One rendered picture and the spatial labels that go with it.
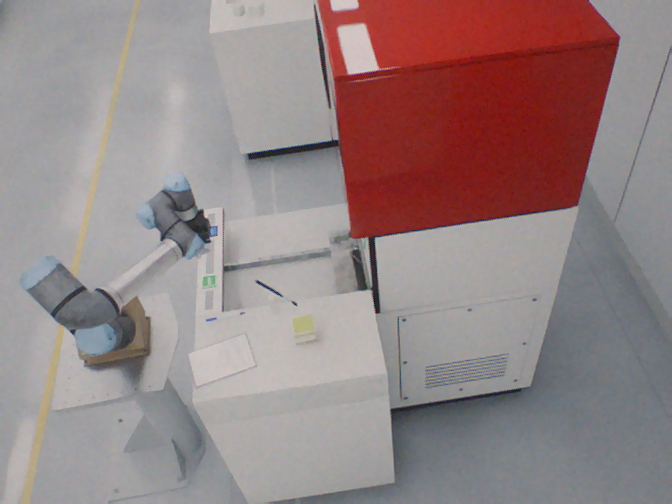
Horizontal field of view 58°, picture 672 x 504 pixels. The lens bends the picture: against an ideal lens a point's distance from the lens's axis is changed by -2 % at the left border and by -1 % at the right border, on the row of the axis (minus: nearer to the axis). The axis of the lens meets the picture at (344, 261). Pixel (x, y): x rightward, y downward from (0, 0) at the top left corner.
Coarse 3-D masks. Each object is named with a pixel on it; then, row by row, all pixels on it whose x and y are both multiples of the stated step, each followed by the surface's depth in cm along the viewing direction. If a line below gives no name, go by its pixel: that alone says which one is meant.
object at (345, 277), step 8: (344, 240) 246; (336, 256) 240; (344, 256) 240; (336, 264) 238; (344, 264) 237; (352, 264) 237; (336, 272) 235; (344, 272) 235; (352, 272) 234; (336, 280) 232; (344, 280) 232; (352, 280) 232; (336, 288) 230; (344, 288) 229; (352, 288) 229
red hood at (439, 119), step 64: (320, 0) 182; (384, 0) 179; (448, 0) 176; (512, 0) 173; (576, 0) 170; (384, 64) 156; (448, 64) 155; (512, 64) 157; (576, 64) 160; (384, 128) 167; (448, 128) 170; (512, 128) 173; (576, 128) 175; (384, 192) 184; (448, 192) 188; (512, 192) 191; (576, 192) 194
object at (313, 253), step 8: (320, 248) 248; (328, 248) 248; (264, 256) 248; (272, 256) 247; (280, 256) 247; (288, 256) 247; (296, 256) 247; (304, 256) 248; (312, 256) 248; (232, 264) 246; (240, 264) 247; (248, 264) 247; (256, 264) 248; (264, 264) 248
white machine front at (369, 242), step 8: (368, 240) 198; (368, 248) 201; (368, 256) 206; (368, 264) 215; (376, 272) 210; (376, 280) 214; (376, 288) 217; (376, 296) 220; (376, 304) 224; (376, 312) 227
